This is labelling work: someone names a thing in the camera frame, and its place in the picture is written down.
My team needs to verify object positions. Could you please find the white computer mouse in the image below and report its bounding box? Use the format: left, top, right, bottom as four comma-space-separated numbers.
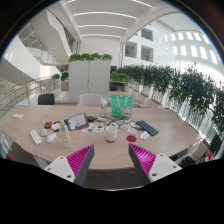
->
46, 133, 56, 143

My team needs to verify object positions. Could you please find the small white device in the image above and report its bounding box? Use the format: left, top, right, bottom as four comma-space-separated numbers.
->
41, 129, 47, 137

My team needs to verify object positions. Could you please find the white paper on table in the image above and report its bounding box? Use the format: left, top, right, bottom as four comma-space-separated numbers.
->
12, 113, 24, 119

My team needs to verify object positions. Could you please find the green hedge planter row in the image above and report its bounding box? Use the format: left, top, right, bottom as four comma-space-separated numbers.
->
110, 65, 224, 132

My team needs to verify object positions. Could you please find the green tote bag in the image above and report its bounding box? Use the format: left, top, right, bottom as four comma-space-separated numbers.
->
110, 95, 133, 118

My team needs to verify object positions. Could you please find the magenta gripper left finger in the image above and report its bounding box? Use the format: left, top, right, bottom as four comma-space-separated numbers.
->
45, 144, 95, 186

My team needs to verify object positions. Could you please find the white paper cup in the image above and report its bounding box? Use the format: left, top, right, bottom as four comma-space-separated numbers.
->
106, 126, 118, 142

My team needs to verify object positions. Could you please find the colourful sticker sheet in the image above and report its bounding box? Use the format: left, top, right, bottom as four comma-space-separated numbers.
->
82, 123, 104, 133

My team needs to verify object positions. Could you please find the black cables bundle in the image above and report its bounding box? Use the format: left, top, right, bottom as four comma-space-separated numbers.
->
105, 116, 143, 132

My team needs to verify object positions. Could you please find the round red coaster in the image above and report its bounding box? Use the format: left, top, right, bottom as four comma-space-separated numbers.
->
126, 135, 137, 142

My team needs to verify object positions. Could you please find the white storage cabinet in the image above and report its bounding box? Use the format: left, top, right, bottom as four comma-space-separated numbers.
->
69, 60, 110, 102

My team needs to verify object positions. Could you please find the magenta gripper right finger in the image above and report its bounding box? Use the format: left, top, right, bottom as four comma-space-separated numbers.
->
129, 144, 181, 183

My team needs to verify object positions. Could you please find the clear bottle near bag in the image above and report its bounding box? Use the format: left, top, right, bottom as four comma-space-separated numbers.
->
100, 97, 108, 117

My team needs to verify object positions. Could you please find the clear plastic water bottle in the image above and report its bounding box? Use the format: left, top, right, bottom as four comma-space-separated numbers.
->
59, 120, 72, 148

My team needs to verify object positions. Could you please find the white power strip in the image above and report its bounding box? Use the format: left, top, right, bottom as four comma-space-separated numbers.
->
30, 130, 42, 145

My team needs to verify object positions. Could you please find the black office chair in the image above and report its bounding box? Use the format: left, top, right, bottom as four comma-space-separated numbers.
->
38, 93, 55, 105

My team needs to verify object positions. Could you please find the red and black phone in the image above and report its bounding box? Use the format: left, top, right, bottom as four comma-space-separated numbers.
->
44, 122, 52, 129

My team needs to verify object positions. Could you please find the black chair right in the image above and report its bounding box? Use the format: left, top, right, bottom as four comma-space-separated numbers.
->
210, 135, 221, 153

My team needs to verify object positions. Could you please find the white packet right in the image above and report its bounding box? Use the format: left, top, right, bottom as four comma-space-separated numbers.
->
140, 131, 149, 140

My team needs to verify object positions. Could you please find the wooden stair railing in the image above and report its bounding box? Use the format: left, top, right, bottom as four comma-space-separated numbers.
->
0, 76, 52, 111

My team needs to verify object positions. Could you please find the small black box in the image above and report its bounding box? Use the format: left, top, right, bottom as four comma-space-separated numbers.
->
87, 116, 97, 122

